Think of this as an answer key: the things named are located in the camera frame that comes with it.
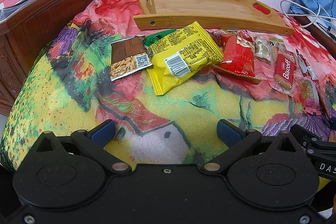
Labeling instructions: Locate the red peanut snack bag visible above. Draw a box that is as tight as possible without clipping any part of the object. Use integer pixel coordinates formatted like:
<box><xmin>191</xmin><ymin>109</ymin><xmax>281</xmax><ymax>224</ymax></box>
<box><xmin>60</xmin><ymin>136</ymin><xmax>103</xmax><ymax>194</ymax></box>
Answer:
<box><xmin>213</xmin><ymin>30</ymin><xmax>261</xmax><ymax>85</ymax></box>

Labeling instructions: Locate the long red stick packet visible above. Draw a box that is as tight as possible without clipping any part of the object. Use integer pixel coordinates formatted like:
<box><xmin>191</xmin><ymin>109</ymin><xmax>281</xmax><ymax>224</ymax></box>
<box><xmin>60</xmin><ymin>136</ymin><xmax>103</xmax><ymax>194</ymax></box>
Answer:
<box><xmin>295</xmin><ymin>50</ymin><xmax>331</xmax><ymax>119</ymax></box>

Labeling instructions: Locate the red Biscoff biscuit packet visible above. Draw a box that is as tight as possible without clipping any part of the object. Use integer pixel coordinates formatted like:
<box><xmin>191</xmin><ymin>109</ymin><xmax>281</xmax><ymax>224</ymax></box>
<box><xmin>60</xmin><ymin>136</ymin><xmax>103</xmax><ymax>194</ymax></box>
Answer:
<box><xmin>272</xmin><ymin>49</ymin><xmax>297</xmax><ymax>96</ymax></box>

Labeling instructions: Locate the brown almond chocolate packet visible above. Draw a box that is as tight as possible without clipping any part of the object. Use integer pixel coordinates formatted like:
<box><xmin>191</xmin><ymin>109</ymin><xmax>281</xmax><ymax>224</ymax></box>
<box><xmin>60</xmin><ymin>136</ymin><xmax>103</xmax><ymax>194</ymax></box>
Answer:
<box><xmin>110</xmin><ymin>34</ymin><xmax>153</xmax><ymax>82</ymax></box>

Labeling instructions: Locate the clear beige nougat packet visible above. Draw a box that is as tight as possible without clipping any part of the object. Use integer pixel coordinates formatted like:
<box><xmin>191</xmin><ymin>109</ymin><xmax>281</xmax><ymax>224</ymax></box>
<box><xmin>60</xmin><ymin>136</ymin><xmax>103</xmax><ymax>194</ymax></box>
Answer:
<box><xmin>253</xmin><ymin>35</ymin><xmax>276</xmax><ymax>64</ymax></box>

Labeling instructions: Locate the yellow snack bag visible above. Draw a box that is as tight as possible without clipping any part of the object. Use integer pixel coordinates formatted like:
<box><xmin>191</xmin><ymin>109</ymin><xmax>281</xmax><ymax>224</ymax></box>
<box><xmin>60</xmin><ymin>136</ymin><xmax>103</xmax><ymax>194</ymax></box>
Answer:
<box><xmin>147</xmin><ymin>22</ymin><xmax>224</xmax><ymax>96</ymax></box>

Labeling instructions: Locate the green snack packet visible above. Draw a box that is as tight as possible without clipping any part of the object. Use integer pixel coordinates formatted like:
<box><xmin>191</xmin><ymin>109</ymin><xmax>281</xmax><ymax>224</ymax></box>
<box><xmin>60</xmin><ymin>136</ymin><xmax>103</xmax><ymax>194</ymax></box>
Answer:
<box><xmin>142</xmin><ymin>29</ymin><xmax>176</xmax><ymax>49</ymax></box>

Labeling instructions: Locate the pink patterned cake packet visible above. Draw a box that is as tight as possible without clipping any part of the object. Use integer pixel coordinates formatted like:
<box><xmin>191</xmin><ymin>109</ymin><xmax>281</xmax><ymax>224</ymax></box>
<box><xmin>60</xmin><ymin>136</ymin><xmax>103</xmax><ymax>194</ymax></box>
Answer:
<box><xmin>297</xmin><ymin>78</ymin><xmax>321</xmax><ymax>115</ymax></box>

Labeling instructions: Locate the gold wafer bar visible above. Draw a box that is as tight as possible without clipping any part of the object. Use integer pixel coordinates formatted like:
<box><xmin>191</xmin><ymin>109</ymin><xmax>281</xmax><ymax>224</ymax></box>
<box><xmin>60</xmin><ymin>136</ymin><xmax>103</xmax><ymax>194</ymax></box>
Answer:
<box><xmin>268</xmin><ymin>37</ymin><xmax>286</xmax><ymax>54</ymax></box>

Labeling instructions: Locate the dark red chocolate bar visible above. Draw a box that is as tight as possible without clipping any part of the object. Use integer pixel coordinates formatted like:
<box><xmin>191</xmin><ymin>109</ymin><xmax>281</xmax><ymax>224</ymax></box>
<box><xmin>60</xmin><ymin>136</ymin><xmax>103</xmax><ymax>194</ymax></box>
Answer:
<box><xmin>208</xmin><ymin>31</ymin><xmax>226</xmax><ymax>47</ymax></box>

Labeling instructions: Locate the colourful floral bed cloth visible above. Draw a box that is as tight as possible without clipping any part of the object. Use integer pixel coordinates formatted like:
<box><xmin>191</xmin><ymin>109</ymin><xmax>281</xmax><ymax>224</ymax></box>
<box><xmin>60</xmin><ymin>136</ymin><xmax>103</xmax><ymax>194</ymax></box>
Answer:
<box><xmin>1</xmin><ymin>0</ymin><xmax>335</xmax><ymax>170</ymax></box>

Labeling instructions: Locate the brown wooden cabinet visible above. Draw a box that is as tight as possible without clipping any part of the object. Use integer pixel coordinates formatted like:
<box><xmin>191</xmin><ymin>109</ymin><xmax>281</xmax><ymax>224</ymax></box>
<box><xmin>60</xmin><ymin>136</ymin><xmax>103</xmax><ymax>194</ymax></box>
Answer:
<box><xmin>1</xmin><ymin>0</ymin><xmax>93</xmax><ymax>116</ymax></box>

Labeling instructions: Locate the wooden serving tray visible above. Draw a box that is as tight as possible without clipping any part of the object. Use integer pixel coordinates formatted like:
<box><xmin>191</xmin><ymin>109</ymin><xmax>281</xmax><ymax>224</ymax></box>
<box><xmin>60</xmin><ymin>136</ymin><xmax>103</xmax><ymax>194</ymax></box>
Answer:
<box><xmin>133</xmin><ymin>0</ymin><xmax>293</xmax><ymax>36</ymax></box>

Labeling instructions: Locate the white cable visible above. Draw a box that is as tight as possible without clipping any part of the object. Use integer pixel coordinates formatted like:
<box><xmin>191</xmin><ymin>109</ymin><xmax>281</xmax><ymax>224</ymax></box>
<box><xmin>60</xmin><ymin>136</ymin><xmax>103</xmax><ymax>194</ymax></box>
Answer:
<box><xmin>280</xmin><ymin>0</ymin><xmax>336</xmax><ymax>29</ymax></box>

